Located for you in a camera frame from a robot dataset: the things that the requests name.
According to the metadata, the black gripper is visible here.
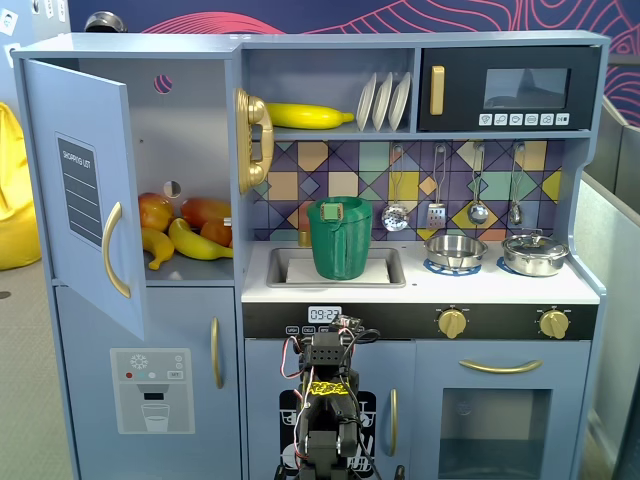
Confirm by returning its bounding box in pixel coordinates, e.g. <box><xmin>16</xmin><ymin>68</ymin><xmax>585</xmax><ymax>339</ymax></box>
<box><xmin>299</xmin><ymin>330</ymin><xmax>357</xmax><ymax>374</ymax></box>

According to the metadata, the blue door with dish-rack print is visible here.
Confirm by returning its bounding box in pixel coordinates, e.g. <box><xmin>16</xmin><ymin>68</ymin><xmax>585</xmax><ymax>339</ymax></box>
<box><xmin>244</xmin><ymin>338</ymin><xmax>416</xmax><ymax>480</ymax></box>

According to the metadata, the blue oven door with window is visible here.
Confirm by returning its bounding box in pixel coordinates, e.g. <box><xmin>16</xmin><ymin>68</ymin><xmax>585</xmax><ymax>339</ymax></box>
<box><xmin>414</xmin><ymin>341</ymin><xmax>592</xmax><ymax>480</ymax></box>

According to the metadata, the blue door with ice dispenser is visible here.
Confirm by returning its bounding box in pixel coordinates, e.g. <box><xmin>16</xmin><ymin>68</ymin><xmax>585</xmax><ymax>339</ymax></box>
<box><xmin>53</xmin><ymin>285</ymin><xmax>239</xmax><ymax>480</ymax></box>

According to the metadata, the black microwave door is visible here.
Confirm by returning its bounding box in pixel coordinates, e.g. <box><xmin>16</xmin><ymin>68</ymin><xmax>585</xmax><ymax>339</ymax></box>
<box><xmin>417</xmin><ymin>45</ymin><xmax>601</xmax><ymax>132</ymax></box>

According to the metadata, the blue door with shopping list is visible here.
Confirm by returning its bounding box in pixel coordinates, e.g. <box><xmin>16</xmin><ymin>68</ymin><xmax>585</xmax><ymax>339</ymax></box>
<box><xmin>22</xmin><ymin>58</ymin><xmax>147</xmax><ymax>341</ymax></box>

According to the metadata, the grey toy sink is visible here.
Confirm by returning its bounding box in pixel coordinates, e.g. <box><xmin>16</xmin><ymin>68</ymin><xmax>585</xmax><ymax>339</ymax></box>
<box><xmin>265</xmin><ymin>246</ymin><xmax>407</xmax><ymax>290</ymax></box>

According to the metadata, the green plastic pitcher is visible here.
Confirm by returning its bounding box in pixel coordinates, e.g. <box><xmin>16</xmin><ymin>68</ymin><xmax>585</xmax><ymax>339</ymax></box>
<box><xmin>306</xmin><ymin>195</ymin><xmax>374</xmax><ymax>281</ymax></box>

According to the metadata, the gold stove knob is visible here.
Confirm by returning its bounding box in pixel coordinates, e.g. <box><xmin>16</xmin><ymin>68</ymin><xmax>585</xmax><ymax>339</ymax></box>
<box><xmin>437</xmin><ymin>308</ymin><xmax>469</xmax><ymax>340</ymax></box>
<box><xmin>538</xmin><ymin>308</ymin><xmax>571</xmax><ymax>340</ymax></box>

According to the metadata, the steel slotted skimmer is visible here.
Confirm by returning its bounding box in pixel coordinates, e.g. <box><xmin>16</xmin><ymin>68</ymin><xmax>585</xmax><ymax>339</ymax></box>
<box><xmin>381</xmin><ymin>144</ymin><xmax>410</xmax><ymax>233</ymax></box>

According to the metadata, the small orange toy fruit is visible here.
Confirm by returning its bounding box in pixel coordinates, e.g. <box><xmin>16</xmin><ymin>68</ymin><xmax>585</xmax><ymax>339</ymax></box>
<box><xmin>199</xmin><ymin>218</ymin><xmax>234</xmax><ymax>248</ymax></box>

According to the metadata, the steel toy pan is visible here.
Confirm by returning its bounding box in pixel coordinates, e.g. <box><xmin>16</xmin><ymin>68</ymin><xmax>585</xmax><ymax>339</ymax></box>
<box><xmin>423</xmin><ymin>234</ymin><xmax>489</xmax><ymax>272</ymax></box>

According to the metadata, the curved yellow toy banana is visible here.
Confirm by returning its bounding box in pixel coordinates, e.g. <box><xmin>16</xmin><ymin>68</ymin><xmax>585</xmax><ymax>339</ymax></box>
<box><xmin>168</xmin><ymin>218</ymin><xmax>235</xmax><ymax>261</ymax></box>

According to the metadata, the steel toy spatula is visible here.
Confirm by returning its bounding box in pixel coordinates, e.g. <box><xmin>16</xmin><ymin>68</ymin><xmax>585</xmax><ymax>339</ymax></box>
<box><xmin>426</xmin><ymin>144</ymin><xmax>448</xmax><ymax>231</ymax></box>

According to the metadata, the red orange toy mango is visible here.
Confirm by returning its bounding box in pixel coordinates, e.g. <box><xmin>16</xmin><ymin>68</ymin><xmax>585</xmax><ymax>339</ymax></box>
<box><xmin>180</xmin><ymin>197</ymin><xmax>234</xmax><ymax>229</ymax></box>

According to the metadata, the short yellow toy banana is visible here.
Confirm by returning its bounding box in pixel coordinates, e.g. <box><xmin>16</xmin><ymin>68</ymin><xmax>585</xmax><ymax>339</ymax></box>
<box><xmin>141</xmin><ymin>227</ymin><xmax>176</xmax><ymax>272</ymax></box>

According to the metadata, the steel toy ladle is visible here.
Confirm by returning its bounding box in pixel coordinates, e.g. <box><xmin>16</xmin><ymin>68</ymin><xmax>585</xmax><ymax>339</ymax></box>
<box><xmin>467</xmin><ymin>144</ymin><xmax>490</xmax><ymax>226</ymax></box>

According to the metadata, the red yellow toy mango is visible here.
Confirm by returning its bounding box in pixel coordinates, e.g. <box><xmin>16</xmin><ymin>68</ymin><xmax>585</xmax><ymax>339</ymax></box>
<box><xmin>138</xmin><ymin>192</ymin><xmax>176</xmax><ymax>232</ymax></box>

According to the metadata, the steel pot with lid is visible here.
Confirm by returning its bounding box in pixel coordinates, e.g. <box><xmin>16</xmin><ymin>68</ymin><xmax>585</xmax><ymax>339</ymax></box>
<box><xmin>501</xmin><ymin>228</ymin><xmax>570</xmax><ymax>277</ymax></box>

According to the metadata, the steel toy spoon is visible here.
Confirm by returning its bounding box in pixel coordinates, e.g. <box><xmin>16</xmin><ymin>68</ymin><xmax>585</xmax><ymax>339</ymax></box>
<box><xmin>508</xmin><ymin>144</ymin><xmax>526</xmax><ymax>226</ymax></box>

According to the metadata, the long yellow toy banana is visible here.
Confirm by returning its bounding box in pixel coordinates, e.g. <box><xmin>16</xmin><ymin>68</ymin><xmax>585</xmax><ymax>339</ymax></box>
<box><xmin>264</xmin><ymin>102</ymin><xmax>355</xmax><ymax>130</ymax></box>

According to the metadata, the white toy plate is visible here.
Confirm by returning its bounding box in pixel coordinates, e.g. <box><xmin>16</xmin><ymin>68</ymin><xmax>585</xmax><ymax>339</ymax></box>
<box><xmin>372</xmin><ymin>72</ymin><xmax>395</xmax><ymax>132</ymax></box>
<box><xmin>388</xmin><ymin>72</ymin><xmax>412</xmax><ymax>132</ymax></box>
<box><xmin>355</xmin><ymin>72</ymin><xmax>378</xmax><ymax>132</ymax></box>

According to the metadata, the gold toy telephone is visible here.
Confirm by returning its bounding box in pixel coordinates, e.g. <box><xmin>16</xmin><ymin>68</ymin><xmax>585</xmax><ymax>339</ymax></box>
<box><xmin>233</xmin><ymin>87</ymin><xmax>275</xmax><ymax>195</ymax></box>

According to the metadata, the blue toy kitchen unit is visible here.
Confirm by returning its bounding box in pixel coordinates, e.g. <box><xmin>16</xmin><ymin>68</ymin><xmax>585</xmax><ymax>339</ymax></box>
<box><xmin>10</xmin><ymin>30</ymin><xmax>612</xmax><ymax>480</ymax></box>

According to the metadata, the grey room partition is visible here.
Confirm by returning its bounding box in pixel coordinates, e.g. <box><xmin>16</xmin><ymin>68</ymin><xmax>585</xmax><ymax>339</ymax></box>
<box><xmin>569</xmin><ymin>94</ymin><xmax>640</xmax><ymax>480</ymax></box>

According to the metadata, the yellow beanbag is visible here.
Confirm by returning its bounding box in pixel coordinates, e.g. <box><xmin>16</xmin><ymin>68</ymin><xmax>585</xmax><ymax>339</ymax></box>
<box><xmin>0</xmin><ymin>102</ymin><xmax>43</xmax><ymax>272</ymax></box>

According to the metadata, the black round dome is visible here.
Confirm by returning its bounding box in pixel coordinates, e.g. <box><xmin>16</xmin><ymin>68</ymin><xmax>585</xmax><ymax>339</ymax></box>
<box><xmin>83</xmin><ymin>10</ymin><xmax>124</xmax><ymax>34</ymax></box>

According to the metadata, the red white servo cable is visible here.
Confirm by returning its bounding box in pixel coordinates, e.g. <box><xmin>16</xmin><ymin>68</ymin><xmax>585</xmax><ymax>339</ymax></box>
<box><xmin>283</xmin><ymin>335</ymin><xmax>307</xmax><ymax>464</ymax></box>

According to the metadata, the black camera cable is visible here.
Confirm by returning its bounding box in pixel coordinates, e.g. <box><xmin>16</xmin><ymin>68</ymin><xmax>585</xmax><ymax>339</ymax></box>
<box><xmin>347</xmin><ymin>327</ymin><xmax>382</xmax><ymax>351</ymax></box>

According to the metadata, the gold dish-rack door handle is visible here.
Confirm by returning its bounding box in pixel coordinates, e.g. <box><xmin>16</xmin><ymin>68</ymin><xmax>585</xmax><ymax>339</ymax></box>
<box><xmin>388</xmin><ymin>388</ymin><xmax>400</xmax><ymax>457</ymax></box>

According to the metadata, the gold straight fridge door handle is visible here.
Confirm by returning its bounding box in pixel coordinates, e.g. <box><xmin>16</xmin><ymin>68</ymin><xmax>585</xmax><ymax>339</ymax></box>
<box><xmin>209</xmin><ymin>316</ymin><xmax>225</xmax><ymax>390</ymax></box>

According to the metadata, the gold oven door handle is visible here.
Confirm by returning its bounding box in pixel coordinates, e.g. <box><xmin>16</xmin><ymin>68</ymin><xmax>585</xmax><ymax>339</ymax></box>
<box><xmin>458</xmin><ymin>358</ymin><xmax>544</xmax><ymax>375</ymax></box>

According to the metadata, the gold curved fridge door handle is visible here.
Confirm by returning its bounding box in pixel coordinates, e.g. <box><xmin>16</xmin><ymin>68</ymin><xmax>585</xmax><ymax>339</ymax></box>
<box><xmin>101</xmin><ymin>201</ymin><xmax>133</xmax><ymax>300</ymax></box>

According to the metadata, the gold microwave handle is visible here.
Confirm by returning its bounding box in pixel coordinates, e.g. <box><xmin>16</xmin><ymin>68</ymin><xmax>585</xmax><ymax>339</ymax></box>
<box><xmin>430</xmin><ymin>65</ymin><xmax>446</xmax><ymax>116</ymax></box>

